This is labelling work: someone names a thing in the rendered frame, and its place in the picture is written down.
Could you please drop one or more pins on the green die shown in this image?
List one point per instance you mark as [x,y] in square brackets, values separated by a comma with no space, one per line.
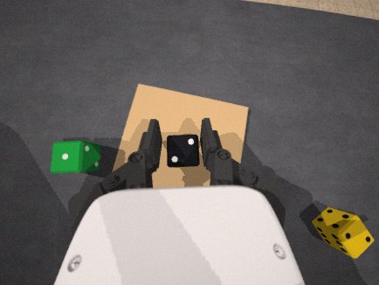
[75,156]

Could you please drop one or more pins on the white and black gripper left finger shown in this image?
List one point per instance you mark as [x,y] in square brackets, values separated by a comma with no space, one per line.
[135,174]

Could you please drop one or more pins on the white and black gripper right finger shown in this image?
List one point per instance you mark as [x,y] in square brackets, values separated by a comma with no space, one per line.
[226,171]

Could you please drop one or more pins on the tan flat mat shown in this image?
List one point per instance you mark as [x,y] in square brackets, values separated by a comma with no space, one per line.
[181,114]

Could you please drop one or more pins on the yellow die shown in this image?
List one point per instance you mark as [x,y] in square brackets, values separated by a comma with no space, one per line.
[343,231]

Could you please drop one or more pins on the black die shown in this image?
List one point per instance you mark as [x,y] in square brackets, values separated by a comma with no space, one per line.
[182,151]

